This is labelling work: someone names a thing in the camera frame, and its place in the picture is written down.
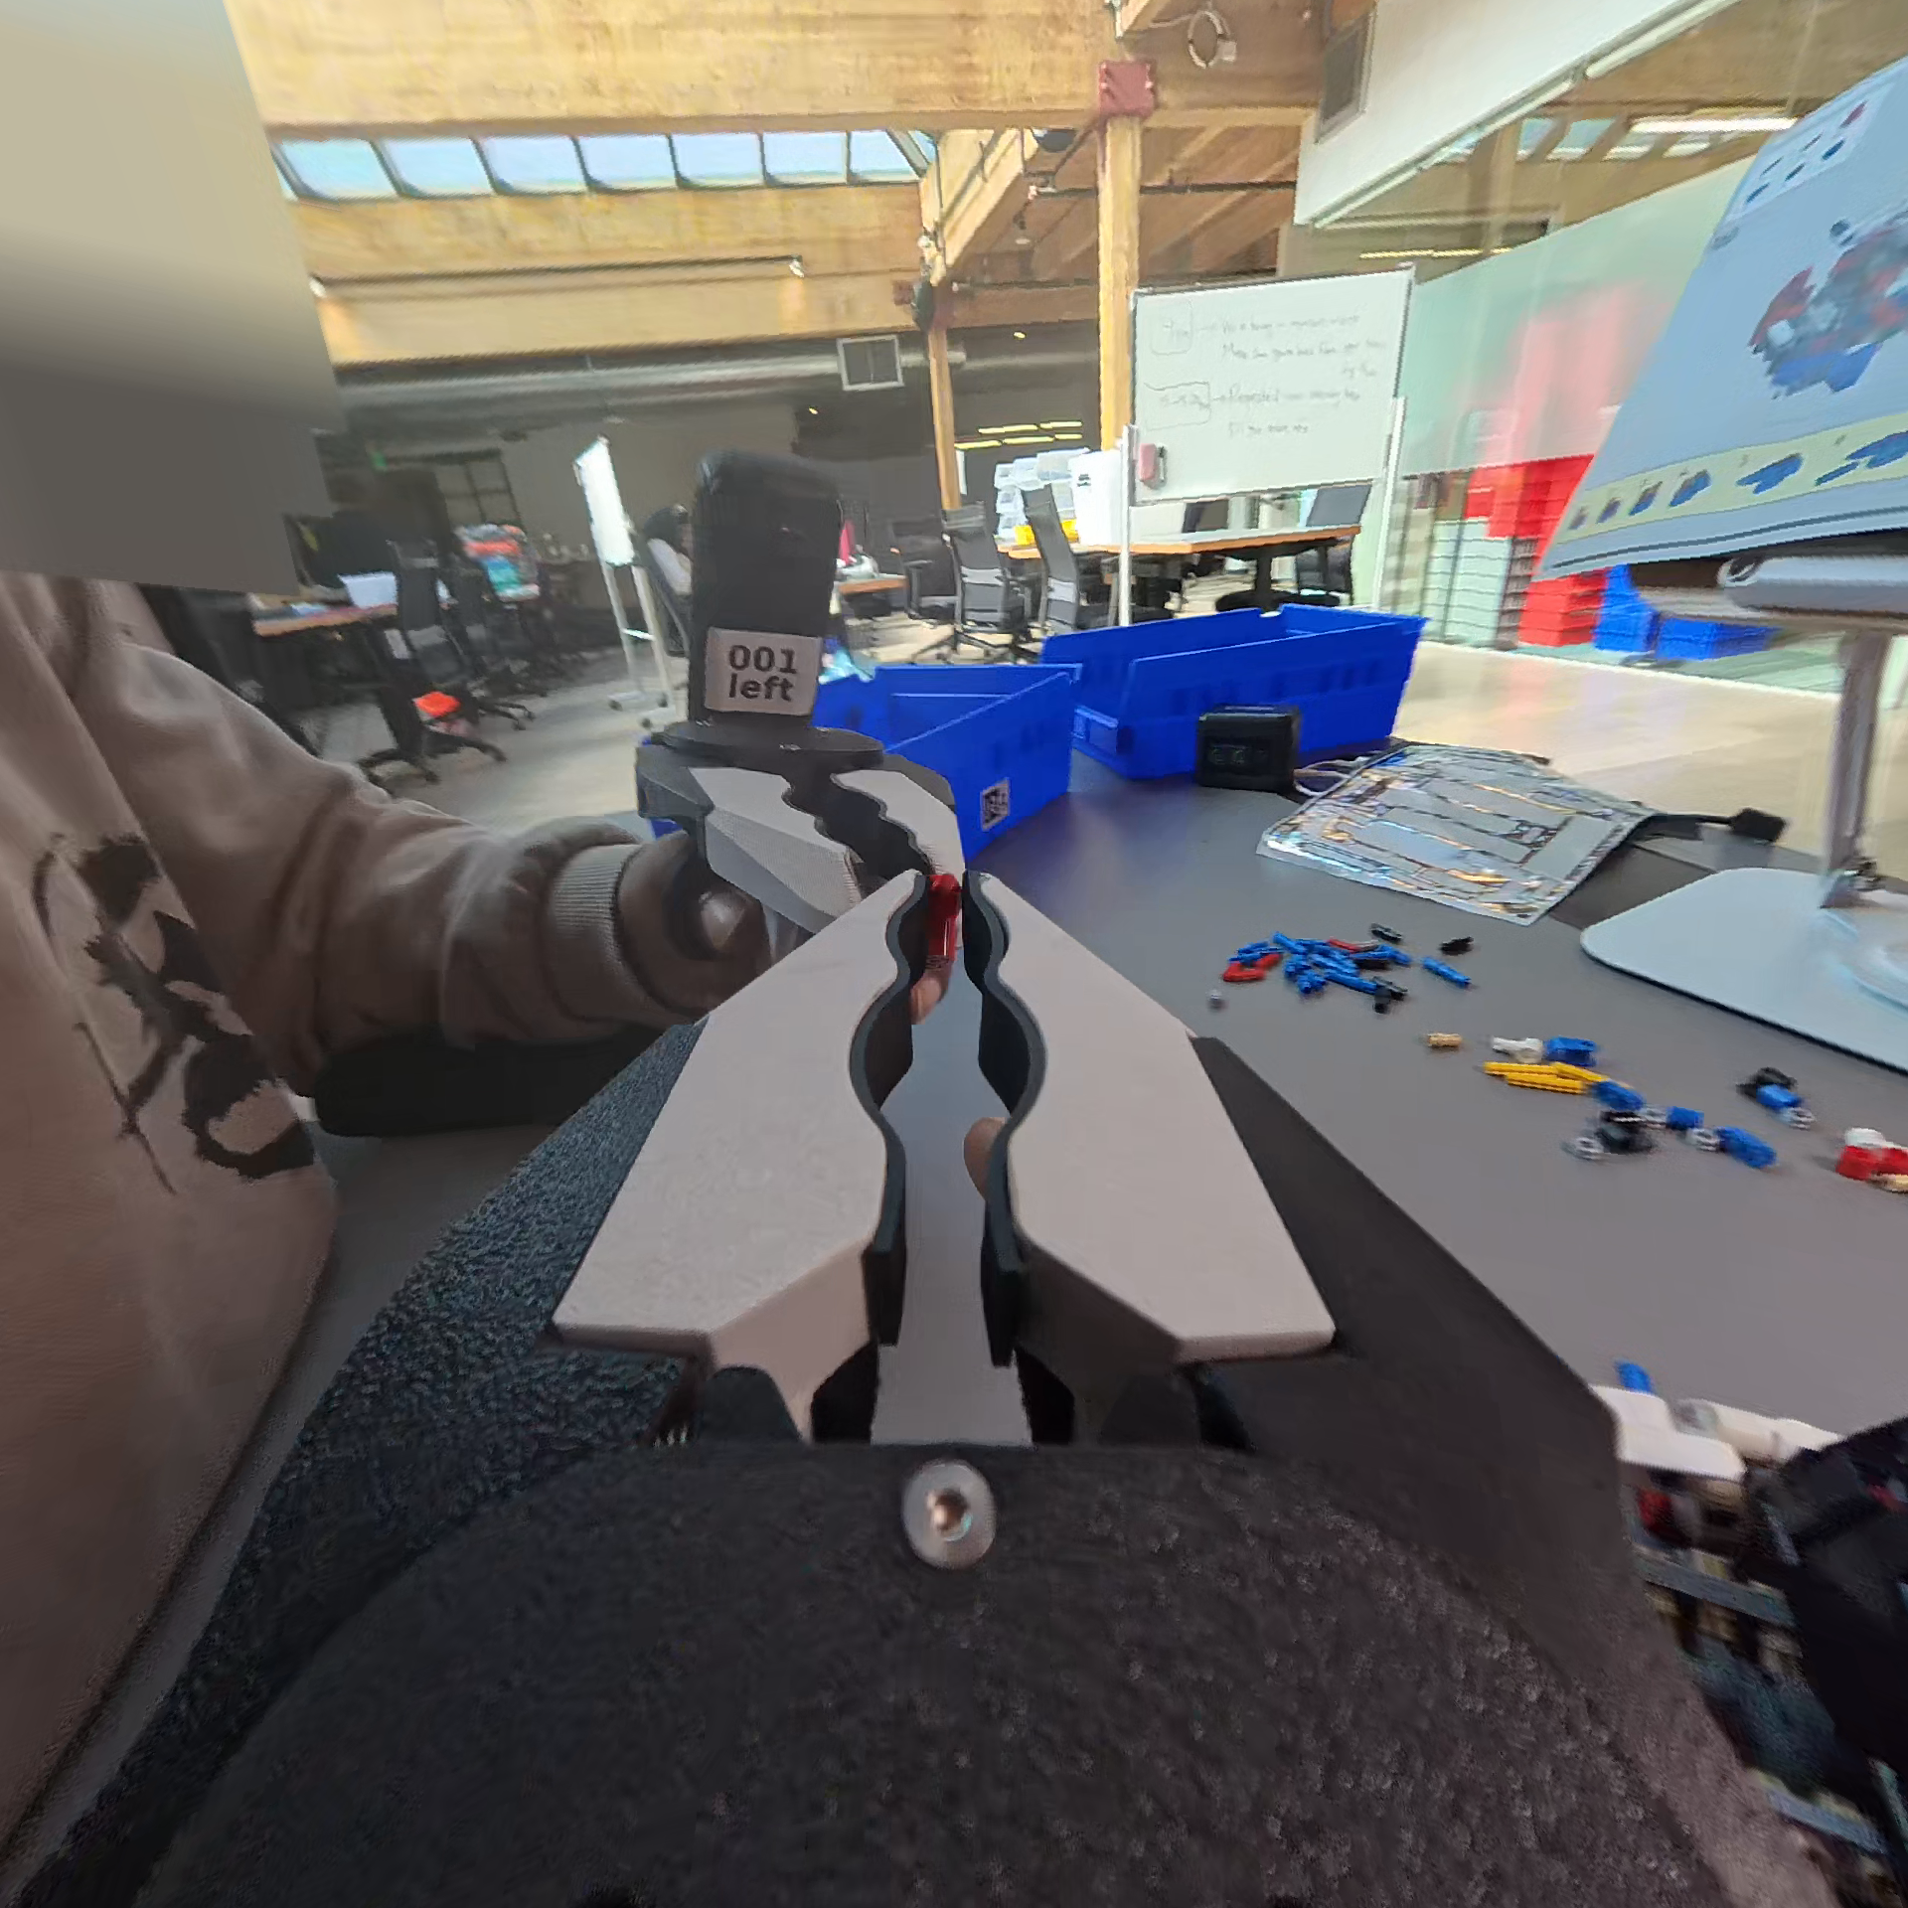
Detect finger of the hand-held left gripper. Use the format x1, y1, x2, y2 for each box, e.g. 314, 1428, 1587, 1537
827, 762, 970, 887
683, 765, 905, 971

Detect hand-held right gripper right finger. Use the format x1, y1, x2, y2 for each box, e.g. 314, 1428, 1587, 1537
963, 869, 1339, 1441

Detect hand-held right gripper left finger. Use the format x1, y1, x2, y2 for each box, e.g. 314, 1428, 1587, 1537
550, 869, 927, 1441

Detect person's left forearm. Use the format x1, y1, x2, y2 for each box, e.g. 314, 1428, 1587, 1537
225, 731, 637, 1095

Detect grey desk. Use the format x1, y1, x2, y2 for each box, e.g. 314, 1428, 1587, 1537
0, 751, 1908, 1896

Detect person's left hand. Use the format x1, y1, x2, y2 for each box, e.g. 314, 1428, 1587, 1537
616, 828, 780, 1030

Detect blue bin with tag sticker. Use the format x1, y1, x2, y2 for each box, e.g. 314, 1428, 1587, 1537
811, 662, 1077, 863

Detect white flipchart stand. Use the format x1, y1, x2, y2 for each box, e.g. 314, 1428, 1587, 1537
572, 436, 672, 724

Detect wooden support column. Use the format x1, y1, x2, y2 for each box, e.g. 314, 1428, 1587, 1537
1092, 57, 1154, 446
924, 320, 967, 512

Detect stack of clear storage boxes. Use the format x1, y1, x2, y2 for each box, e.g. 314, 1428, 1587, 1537
990, 446, 1122, 545

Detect pile of blue toy pins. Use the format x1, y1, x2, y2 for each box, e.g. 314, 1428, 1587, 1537
1219, 924, 1476, 1015

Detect small black display box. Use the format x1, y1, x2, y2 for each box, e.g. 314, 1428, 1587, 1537
1201, 704, 1300, 792

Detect blue plastic bin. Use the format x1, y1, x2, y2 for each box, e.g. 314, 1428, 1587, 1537
1038, 604, 1426, 781

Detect group of black office chairs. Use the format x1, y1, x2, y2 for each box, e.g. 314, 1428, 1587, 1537
283, 483, 1118, 786

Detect wooden office table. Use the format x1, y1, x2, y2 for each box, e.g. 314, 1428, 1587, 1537
995, 522, 1365, 614
248, 595, 406, 747

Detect clear plastic bag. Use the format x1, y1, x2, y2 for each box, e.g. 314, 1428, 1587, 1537
1260, 747, 1658, 924

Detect whiteboard on stand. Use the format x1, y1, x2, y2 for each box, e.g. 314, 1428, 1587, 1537
1118, 267, 1417, 642

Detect person's beige sweatshirt torso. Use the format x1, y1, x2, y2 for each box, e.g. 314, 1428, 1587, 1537
0, 572, 350, 1848

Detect white booklet stand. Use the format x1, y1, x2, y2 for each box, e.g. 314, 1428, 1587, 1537
1580, 550, 1908, 1075

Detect stacked red and blue crates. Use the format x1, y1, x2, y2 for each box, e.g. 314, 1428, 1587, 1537
1466, 454, 1778, 666

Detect toy instruction booklet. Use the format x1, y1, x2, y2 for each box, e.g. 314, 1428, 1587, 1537
1533, 57, 1908, 575

